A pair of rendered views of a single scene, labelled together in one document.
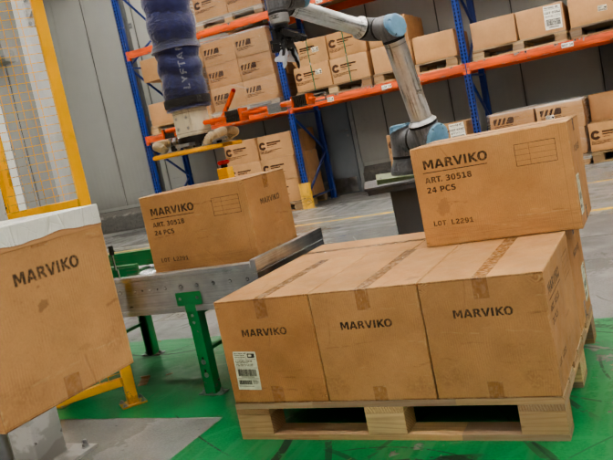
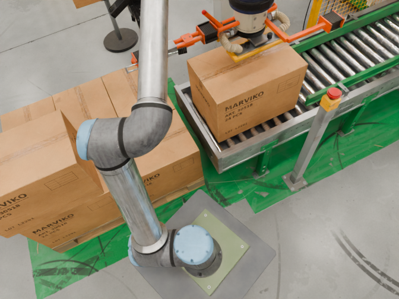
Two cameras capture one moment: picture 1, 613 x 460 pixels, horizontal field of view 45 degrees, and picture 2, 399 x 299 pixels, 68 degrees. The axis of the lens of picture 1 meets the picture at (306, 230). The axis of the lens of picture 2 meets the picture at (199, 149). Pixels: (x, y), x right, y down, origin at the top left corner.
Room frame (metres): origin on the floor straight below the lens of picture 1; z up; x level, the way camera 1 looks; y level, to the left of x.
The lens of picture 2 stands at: (4.30, -0.79, 2.22)
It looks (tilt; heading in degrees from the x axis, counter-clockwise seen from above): 59 degrees down; 134
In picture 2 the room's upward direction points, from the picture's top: 9 degrees counter-clockwise
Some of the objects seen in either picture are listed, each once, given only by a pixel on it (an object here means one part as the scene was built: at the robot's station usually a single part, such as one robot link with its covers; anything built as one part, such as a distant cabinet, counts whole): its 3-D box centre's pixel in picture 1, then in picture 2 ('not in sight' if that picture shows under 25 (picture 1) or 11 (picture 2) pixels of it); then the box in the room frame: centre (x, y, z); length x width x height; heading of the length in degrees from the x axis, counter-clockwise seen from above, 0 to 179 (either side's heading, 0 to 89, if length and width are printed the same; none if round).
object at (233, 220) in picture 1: (220, 222); (244, 85); (3.62, 0.41, 0.75); 0.60 x 0.40 x 0.40; 63
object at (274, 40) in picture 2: (207, 145); (258, 42); (3.70, 0.40, 1.13); 0.34 x 0.10 x 0.05; 64
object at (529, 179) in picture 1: (502, 180); (33, 174); (2.98, -0.82, 0.74); 0.60 x 0.40 x 0.40; 63
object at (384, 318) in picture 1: (413, 303); (103, 146); (2.88, -0.36, 0.34); 1.20 x 1.00 x 0.40; 63
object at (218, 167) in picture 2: (294, 269); (197, 130); (3.45, 0.10, 0.48); 0.70 x 0.03 x 0.15; 153
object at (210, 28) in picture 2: (236, 115); (207, 32); (3.50, 0.21, 1.24); 0.10 x 0.08 x 0.06; 154
